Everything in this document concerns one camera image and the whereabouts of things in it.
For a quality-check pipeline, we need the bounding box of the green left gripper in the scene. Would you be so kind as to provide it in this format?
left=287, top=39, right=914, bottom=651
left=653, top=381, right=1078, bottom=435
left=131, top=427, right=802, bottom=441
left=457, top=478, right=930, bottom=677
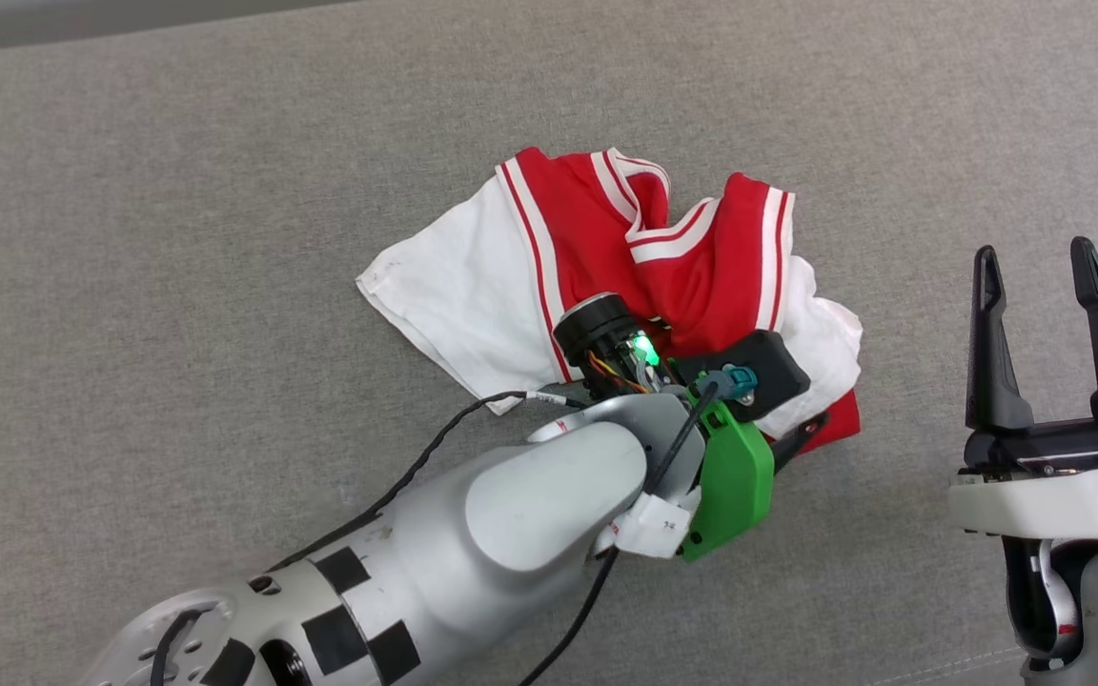
left=554, top=293, right=831, bottom=564

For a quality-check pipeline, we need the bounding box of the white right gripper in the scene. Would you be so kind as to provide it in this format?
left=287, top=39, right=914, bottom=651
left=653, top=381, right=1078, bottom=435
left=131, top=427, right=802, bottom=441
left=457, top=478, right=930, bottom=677
left=948, top=236, right=1098, bottom=541

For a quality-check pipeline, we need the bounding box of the red and white garment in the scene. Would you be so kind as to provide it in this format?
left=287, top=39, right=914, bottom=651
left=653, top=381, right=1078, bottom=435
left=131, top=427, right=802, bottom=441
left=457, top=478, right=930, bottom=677
left=356, top=146, right=864, bottom=454

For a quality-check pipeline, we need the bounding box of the teal left camera connector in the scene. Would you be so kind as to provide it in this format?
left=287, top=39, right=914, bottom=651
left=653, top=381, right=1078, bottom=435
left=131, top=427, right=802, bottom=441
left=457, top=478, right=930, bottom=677
left=697, top=365, right=760, bottom=407

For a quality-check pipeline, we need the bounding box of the thin black labelled cable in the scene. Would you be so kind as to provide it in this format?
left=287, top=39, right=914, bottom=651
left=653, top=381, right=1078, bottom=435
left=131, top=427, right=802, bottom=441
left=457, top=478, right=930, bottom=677
left=151, top=389, right=593, bottom=686

